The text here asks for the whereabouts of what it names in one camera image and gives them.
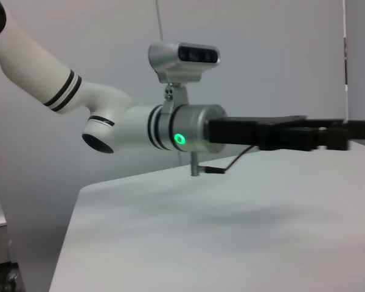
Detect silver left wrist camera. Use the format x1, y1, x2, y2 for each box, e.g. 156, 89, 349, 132
148, 41, 221, 84

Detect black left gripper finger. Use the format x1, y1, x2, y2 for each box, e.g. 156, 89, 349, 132
304, 118, 365, 142
315, 127, 350, 151

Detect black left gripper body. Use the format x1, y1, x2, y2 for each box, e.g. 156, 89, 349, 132
208, 115, 319, 152

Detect left gripper cable with connector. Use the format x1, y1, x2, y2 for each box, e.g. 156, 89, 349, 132
189, 145, 253, 177

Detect thin white hanging cable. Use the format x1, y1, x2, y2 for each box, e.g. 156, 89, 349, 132
156, 0, 165, 43

